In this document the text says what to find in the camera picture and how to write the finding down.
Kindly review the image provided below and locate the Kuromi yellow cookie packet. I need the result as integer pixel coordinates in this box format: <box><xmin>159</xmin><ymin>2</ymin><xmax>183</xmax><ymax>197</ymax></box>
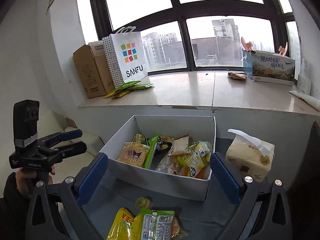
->
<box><xmin>118</xmin><ymin>142</ymin><xmax>150</xmax><ymax>167</ymax></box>

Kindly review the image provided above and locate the dark green snack packet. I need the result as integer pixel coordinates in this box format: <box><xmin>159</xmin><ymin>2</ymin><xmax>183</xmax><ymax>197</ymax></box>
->
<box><xmin>132</xmin><ymin>133</ymin><xmax>148</xmax><ymax>145</ymax></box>

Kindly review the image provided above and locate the yellow snack bag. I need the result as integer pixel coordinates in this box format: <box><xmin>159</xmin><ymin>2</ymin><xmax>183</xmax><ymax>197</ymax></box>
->
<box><xmin>106</xmin><ymin>208</ymin><xmax>142</xmax><ymax>240</ymax></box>

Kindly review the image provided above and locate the green small snack box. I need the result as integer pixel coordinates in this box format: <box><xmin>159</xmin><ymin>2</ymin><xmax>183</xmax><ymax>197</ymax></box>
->
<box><xmin>143</xmin><ymin>134</ymin><xmax>159</xmax><ymax>169</ymax></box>

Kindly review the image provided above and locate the black yellow chip bag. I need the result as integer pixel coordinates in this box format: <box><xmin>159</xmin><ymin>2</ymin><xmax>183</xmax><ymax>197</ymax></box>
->
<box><xmin>156</xmin><ymin>136</ymin><xmax>174</xmax><ymax>151</ymax></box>

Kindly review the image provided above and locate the yellow green snack packet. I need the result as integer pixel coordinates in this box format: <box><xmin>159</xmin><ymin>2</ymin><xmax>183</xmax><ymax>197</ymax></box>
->
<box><xmin>177</xmin><ymin>141</ymin><xmax>212</xmax><ymax>179</ymax></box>

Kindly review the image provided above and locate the round bread clear packet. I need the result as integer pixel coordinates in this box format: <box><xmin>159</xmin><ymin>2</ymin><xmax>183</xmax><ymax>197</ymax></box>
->
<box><xmin>171</xmin><ymin>217</ymin><xmax>188</xmax><ymax>240</ymax></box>

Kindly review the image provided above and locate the orange illustrated snack bag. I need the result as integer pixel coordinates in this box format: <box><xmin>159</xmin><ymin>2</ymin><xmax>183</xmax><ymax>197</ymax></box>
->
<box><xmin>154</xmin><ymin>152</ymin><xmax>211</xmax><ymax>180</ymax></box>

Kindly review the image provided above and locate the green striped snack packet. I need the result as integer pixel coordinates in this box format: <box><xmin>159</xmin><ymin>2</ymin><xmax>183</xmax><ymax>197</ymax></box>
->
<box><xmin>140</xmin><ymin>209</ymin><xmax>175</xmax><ymax>240</ymax></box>

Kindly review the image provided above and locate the white printed snack bag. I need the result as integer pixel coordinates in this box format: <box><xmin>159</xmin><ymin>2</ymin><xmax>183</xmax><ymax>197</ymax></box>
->
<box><xmin>168</xmin><ymin>134</ymin><xmax>189</xmax><ymax>156</ymax></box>

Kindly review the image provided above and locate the person's left hand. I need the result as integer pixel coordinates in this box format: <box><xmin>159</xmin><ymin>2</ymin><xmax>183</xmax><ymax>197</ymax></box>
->
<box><xmin>15</xmin><ymin>164</ymin><xmax>57</xmax><ymax>196</ymax></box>

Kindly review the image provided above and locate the cream leather sofa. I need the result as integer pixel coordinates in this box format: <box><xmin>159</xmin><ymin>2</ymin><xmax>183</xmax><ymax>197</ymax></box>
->
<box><xmin>37</xmin><ymin>109</ymin><xmax>104</xmax><ymax>183</ymax></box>

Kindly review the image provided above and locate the soft tissue pack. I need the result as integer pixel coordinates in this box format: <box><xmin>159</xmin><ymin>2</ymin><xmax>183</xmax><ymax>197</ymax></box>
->
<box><xmin>225</xmin><ymin>129</ymin><xmax>275</xmax><ymax>182</ymax></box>

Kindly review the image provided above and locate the green yellow sachets pile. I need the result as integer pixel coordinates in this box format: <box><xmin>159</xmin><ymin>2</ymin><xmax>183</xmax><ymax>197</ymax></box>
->
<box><xmin>104</xmin><ymin>81</ymin><xmax>153</xmax><ymax>99</ymax></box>

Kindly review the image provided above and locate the yellow jelly cup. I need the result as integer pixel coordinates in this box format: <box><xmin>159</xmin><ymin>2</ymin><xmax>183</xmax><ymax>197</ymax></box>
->
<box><xmin>135</xmin><ymin>197</ymin><xmax>152</xmax><ymax>210</ymax></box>

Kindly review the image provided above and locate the brown cardboard box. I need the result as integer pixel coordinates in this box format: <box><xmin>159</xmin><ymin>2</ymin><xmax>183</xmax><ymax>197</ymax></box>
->
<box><xmin>73</xmin><ymin>41</ymin><xmax>114</xmax><ymax>99</ymax></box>

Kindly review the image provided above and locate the white cardboard box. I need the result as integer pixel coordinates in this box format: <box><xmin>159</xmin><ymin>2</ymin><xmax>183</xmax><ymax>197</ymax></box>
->
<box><xmin>99</xmin><ymin>114</ymin><xmax>217</xmax><ymax>202</ymax></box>

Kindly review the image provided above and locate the white Sanfu paper bag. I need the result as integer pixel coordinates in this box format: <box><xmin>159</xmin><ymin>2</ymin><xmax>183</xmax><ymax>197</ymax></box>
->
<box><xmin>102</xmin><ymin>26</ymin><xmax>148</xmax><ymax>88</ymax></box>

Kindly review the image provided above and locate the white tube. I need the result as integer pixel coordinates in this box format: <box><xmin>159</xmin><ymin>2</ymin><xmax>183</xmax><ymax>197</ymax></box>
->
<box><xmin>289</xmin><ymin>90</ymin><xmax>320</xmax><ymax>111</ymax></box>

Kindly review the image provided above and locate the small wrapper on sill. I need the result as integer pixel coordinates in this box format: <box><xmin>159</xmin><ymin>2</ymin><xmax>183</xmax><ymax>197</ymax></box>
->
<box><xmin>228</xmin><ymin>72</ymin><xmax>247</xmax><ymax>81</ymax></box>

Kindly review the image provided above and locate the blue printed tissue box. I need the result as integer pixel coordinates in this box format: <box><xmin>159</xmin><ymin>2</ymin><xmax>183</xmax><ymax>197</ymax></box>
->
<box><xmin>242</xmin><ymin>49</ymin><xmax>295</xmax><ymax>86</ymax></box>

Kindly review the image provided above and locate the black window frame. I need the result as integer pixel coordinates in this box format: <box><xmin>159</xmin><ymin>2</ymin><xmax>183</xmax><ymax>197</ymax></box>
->
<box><xmin>89</xmin><ymin>0</ymin><xmax>295</xmax><ymax>75</ymax></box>

